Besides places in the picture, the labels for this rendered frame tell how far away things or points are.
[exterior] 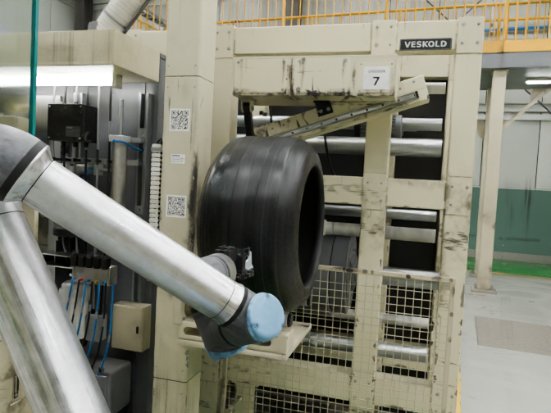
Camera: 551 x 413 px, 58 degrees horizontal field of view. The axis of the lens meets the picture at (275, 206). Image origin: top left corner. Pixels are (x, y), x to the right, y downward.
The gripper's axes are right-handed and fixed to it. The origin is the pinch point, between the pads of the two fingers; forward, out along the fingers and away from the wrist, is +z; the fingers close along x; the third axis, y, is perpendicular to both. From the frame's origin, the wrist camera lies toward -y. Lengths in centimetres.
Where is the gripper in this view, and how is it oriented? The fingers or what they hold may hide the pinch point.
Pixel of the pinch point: (247, 268)
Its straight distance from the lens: 141.8
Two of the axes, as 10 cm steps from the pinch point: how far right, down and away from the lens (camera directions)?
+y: 0.6, -10.0, -0.4
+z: 2.8, -0.2, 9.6
